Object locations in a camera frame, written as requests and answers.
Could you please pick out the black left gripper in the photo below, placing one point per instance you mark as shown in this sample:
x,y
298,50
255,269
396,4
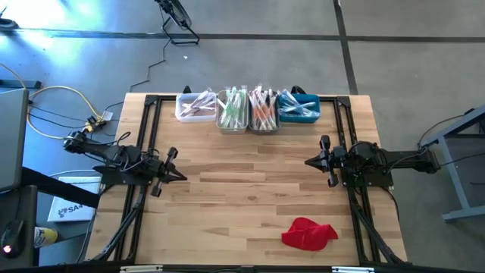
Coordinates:
x,y
163,172

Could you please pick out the yellow power plug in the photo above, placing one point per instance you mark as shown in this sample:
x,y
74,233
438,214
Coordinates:
x,y
92,124

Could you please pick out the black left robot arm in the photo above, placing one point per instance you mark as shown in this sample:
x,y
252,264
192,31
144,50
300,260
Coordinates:
x,y
113,155

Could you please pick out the white plastic bin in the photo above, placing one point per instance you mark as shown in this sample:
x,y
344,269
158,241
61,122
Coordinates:
x,y
195,120

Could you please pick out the white printed box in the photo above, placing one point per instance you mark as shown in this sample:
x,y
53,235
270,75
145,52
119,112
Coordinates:
x,y
72,212

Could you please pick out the red cloth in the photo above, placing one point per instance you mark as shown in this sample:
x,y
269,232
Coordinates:
x,y
307,235

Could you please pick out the silver metal bracket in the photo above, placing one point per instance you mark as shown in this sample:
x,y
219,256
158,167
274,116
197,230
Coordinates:
x,y
352,270
140,269

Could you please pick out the black desk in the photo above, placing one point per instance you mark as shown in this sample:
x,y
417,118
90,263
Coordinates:
x,y
57,187

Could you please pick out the grey metal table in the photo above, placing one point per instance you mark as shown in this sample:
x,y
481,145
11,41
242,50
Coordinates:
x,y
452,178

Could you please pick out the black clamp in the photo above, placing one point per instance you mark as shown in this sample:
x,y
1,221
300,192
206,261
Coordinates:
x,y
186,90
297,89

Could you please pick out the white paper tag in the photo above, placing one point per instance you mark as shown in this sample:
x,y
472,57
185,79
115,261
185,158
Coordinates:
x,y
107,115

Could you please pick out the dark grey plastic bin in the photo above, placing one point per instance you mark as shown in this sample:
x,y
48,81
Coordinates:
x,y
264,131

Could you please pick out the black round floor object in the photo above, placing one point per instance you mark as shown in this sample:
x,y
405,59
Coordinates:
x,y
7,23

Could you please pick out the beige plastic bin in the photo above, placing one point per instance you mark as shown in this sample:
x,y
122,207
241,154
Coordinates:
x,y
232,131

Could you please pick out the teal plastic bin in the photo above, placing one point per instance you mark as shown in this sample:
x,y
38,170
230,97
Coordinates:
x,y
314,119

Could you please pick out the yellow can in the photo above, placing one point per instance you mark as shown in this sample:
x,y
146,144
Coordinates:
x,y
45,236

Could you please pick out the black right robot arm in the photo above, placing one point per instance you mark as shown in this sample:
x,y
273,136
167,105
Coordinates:
x,y
401,157

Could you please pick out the grey laptop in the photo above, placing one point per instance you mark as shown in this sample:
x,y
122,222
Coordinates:
x,y
13,140

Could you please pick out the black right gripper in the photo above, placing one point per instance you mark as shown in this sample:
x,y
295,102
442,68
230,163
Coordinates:
x,y
333,161

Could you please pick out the black floor fan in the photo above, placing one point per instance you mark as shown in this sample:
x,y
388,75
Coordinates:
x,y
176,13

